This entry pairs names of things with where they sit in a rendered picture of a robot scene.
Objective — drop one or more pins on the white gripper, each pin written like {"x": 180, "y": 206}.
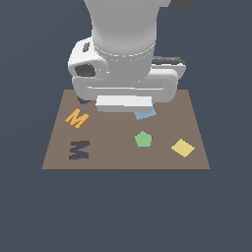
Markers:
{"x": 124, "y": 87}

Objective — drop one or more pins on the brown slotted board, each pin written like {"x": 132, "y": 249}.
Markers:
{"x": 131, "y": 151}

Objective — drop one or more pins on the blue square block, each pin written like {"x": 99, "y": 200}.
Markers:
{"x": 146, "y": 113}

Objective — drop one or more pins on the green pentagon block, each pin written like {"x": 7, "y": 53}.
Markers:
{"x": 143, "y": 139}

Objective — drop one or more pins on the orange letter M block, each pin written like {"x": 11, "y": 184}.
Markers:
{"x": 77, "y": 118}

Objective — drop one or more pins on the yellow diamond block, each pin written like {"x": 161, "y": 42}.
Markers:
{"x": 182, "y": 148}

